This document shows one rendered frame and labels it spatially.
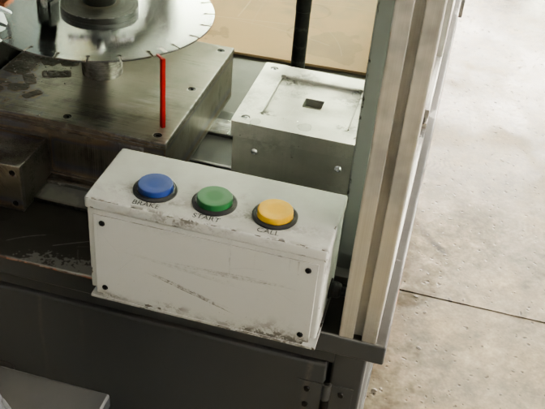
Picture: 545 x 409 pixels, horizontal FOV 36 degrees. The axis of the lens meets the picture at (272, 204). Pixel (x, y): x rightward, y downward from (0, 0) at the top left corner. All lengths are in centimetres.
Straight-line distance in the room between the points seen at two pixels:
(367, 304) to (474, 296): 132
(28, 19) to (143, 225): 41
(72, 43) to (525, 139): 211
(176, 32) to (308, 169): 27
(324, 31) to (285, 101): 59
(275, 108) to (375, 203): 29
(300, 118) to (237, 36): 58
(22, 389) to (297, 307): 31
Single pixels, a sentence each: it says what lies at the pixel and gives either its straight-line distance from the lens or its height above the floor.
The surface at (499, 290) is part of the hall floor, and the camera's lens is 234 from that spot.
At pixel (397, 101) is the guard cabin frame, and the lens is 84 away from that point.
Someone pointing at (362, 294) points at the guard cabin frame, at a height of 81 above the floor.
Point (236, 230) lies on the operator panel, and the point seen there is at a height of 90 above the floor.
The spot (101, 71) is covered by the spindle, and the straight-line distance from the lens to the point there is 129.
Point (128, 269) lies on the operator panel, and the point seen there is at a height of 81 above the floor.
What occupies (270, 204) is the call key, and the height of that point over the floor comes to 91.
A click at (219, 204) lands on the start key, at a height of 91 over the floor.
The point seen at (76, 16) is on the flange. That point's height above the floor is 96.
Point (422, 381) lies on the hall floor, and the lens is 204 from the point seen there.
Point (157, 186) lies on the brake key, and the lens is 96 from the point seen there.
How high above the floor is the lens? 146
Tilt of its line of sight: 36 degrees down
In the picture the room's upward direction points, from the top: 5 degrees clockwise
